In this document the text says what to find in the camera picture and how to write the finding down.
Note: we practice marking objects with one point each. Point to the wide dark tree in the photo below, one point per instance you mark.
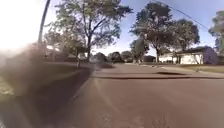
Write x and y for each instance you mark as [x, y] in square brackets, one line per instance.
[156, 53]

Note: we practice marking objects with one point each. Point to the small tree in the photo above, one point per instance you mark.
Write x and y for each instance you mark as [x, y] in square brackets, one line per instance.
[139, 46]

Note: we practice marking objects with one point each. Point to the white house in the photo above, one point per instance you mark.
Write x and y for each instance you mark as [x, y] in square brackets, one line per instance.
[191, 57]

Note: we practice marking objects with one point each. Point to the row of bushes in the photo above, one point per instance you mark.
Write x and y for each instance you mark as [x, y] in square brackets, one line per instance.
[115, 57]

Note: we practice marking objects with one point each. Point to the leaning pole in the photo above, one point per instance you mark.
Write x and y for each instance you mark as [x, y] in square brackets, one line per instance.
[42, 23]

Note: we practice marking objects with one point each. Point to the grass verge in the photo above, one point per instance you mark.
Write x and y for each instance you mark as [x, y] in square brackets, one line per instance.
[206, 68]
[40, 75]

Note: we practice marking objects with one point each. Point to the grey asphalt road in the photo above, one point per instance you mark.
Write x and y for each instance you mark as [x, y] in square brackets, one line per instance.
[140, 100]

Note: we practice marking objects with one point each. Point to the tall leafy tree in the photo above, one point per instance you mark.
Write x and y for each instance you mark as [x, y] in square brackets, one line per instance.
[88, 46]

